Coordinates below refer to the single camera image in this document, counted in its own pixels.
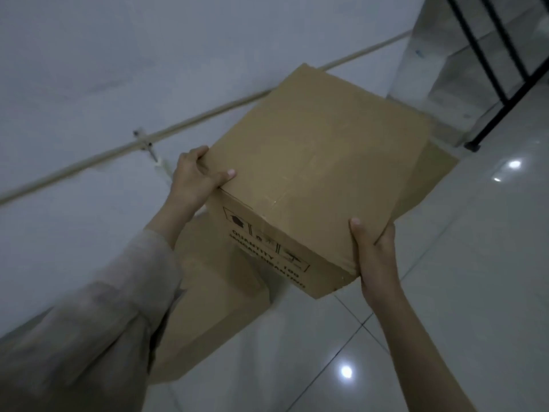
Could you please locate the person's left hand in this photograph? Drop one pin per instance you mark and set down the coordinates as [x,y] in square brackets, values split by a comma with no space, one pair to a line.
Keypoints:
[188,184]

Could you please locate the beige wall pipe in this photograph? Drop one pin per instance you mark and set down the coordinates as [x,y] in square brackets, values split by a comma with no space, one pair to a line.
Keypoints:
[98,154]

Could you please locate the white stone staircase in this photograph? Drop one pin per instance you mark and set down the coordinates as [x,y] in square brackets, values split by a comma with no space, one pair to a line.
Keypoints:
[450,68]

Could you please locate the large plain cardboard box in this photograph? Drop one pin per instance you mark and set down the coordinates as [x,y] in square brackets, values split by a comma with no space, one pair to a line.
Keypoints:
[218,313]

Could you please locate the person's left thumb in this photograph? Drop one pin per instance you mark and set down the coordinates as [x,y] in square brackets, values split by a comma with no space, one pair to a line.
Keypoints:
[221,178]

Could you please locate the metal pipe clamp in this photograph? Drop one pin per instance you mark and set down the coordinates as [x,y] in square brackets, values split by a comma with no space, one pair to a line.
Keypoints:
[150,150]

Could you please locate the brown printed cardboard box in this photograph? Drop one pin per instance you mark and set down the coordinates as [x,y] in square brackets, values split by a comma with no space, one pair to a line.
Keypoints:
[313,167]

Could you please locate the black metal rack frame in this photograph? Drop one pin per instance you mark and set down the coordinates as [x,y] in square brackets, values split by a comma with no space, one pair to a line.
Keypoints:
[502,68]

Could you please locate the person's right forearm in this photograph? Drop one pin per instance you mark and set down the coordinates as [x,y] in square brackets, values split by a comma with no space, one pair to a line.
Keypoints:
[411,351]

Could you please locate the person's right thumb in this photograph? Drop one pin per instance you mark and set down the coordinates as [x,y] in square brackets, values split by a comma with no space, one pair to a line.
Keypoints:
[360,238]

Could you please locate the person's left forearm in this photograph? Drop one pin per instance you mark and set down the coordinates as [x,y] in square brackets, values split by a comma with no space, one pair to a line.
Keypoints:
[94,321]

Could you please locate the person's right hand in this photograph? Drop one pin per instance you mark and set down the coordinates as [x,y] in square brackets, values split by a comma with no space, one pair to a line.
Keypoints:
[376,261]

